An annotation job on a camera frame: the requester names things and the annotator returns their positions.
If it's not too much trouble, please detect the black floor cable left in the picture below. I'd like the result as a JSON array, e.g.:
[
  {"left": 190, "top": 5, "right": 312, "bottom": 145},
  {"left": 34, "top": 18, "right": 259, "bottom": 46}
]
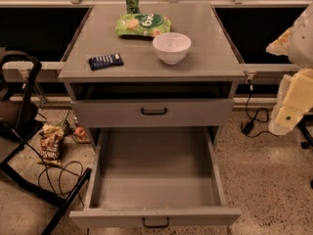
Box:
[{"left": 25, "top": 140, "right": 86, "bottom": 208}]

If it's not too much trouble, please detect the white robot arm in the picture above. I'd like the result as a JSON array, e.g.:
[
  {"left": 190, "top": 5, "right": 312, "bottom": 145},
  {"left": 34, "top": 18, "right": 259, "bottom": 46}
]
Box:
[{"left": 266, "top": 3, "right": 313, "bottom": 135}]

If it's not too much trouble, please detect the green chip bag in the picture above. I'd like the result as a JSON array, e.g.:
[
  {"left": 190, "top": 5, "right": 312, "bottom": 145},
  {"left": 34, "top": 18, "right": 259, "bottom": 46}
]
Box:
[{"left": 115, "top": 13, "right": 171, "bottom": 37}]

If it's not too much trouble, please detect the blue snack bar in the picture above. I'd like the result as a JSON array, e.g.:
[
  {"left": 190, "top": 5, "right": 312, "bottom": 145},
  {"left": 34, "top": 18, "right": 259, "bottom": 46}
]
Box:
[{"left": 88, "top": 53, "right": 123, "bottom": 71}]

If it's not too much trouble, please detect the brown chip bag on floor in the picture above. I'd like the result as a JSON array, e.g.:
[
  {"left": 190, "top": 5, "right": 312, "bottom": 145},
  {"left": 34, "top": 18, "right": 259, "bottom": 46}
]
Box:
[{"left": 39, "top": 124, "right": 65, "bottom": 167}]

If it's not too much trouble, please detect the white bowl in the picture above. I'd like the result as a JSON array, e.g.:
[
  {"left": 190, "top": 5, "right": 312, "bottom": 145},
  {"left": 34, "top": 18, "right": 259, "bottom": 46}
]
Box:
[{"left": 153, "top": 32, "right": 192, "bottom": 65}]

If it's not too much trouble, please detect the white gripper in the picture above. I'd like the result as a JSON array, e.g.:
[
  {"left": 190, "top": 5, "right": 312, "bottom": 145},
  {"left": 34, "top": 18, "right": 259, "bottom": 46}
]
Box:
[{"left": 266, "top": 28, "right": 313, "bottom": 135}]

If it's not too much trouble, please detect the grey top drawer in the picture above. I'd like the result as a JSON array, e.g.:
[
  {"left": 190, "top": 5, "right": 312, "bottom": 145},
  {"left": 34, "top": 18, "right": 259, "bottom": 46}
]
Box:
[{"left": 71, "top": 99, "right": 234, "bottom": 127}]

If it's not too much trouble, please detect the black stand frame left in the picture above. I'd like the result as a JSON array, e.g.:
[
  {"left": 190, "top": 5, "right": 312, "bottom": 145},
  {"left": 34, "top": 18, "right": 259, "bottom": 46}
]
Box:
[{"left": 0, "top": 48, "right": 91, "bottom": 235}]

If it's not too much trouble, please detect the wire basket on floor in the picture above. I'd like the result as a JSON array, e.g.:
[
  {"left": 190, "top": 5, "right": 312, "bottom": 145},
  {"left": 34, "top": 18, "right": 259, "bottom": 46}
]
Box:
[{"left": 65, "top": 110, "right": 90, "bottom": 144}]

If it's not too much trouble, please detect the red apple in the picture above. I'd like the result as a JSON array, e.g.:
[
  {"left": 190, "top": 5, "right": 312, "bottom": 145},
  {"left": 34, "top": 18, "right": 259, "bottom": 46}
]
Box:
[{"left": 74, "top": 126, "right": 86, "bottom": 138}]

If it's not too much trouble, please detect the black power adapter cable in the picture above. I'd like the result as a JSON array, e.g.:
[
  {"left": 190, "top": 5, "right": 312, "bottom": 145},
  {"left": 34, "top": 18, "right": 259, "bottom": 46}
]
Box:
[{"left": 240, "top": 79, "right": 278, "bottom": 139}]

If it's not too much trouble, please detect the black stand leg right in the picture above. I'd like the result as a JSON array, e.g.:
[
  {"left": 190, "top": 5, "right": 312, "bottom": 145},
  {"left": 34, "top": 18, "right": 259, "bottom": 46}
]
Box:
[{"left": 297, "top": 121, "right": 313, "bottom": 149}]

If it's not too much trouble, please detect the grey drawer cabinet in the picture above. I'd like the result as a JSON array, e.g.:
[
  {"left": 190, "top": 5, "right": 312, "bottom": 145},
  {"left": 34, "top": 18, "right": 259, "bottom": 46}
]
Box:
[{"left": 60, "top": 1, "right": 244, "bottom": 146}]

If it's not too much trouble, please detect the grey drawer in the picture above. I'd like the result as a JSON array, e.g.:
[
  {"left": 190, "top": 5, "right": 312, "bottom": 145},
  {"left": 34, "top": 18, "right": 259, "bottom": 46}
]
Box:
[
  {"left": 70, "top": 127, "right": 242, "bottom": 228},
  {"left": 71, "top": 99, "right": 234, "bottom": 127}
]

